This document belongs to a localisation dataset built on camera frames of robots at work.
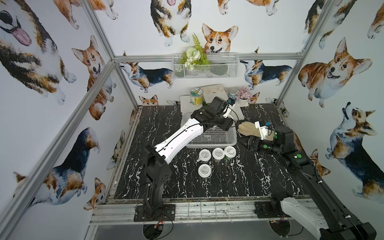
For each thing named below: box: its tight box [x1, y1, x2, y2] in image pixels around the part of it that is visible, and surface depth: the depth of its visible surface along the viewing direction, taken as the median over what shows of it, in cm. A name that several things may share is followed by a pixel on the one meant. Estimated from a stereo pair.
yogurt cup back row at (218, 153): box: [212, 147, 225, 160], surface depth 89 cm
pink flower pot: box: [236, 86, 253, 106], surface depth 97 cm
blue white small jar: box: [228, 93, 237, 99], surface depth 100 cm
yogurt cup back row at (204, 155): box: [196, 149, 212, 164], surface depth 89 cm
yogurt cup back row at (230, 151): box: [224, 146, 237, 158], surface depth 90 cm
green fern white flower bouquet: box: [179, 32, 210, 71], surface depth 82 cm
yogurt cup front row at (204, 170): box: [197, 163, 212, 178], surface depth 83 cm
